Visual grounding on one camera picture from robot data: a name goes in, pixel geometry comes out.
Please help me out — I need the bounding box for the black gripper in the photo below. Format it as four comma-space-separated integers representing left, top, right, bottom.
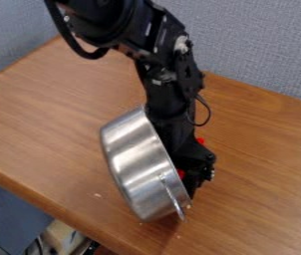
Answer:
150, 115, 216, 198

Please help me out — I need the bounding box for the red rectangular block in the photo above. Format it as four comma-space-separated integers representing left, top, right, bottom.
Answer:
177, 137, 205, 180

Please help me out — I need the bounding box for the stainless steel pot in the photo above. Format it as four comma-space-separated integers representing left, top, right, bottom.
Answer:
101, 107, 192, 221

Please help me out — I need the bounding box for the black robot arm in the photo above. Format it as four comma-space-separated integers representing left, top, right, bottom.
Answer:
45, 0, 216, 194

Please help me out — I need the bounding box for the beige box under table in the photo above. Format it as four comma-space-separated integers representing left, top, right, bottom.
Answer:
42, 220, 90, 255

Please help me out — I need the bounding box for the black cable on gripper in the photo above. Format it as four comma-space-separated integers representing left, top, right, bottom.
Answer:
185, 94, 213, 128

